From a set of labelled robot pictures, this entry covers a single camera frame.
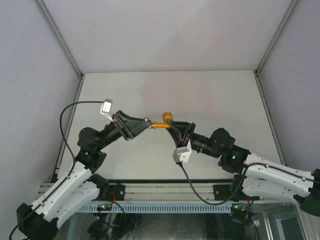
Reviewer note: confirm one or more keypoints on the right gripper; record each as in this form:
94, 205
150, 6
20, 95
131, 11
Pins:
176, 134

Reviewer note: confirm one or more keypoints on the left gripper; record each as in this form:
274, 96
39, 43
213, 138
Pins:
130, 127

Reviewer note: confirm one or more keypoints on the orange water faucet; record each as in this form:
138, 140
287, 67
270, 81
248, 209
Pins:
166, 117

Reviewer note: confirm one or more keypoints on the grey metal tee fitting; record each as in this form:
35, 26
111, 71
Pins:
148, 123

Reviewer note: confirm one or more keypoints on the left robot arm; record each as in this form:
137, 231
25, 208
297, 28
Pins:
42, 219

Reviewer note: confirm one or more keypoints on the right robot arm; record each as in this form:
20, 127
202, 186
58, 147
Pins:
254, 176

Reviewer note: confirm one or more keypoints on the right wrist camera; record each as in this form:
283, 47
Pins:
182, 154

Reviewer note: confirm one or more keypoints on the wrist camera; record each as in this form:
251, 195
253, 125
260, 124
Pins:
182, 154
106, 108

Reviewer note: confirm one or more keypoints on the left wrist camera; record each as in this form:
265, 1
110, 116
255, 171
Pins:
106, 108

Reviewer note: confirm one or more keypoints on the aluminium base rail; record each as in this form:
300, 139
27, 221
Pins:
156, 192

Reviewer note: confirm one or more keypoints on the perforated cable tray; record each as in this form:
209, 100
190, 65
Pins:
155, 208

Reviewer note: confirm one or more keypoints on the left aluminium frame post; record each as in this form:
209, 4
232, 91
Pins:
54, 29

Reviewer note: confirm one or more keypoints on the aluminium frame post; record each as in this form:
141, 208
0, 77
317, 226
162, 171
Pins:
286, 18
54, 29

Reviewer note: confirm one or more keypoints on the right aluminium frame post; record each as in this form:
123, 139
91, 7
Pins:
286, 18

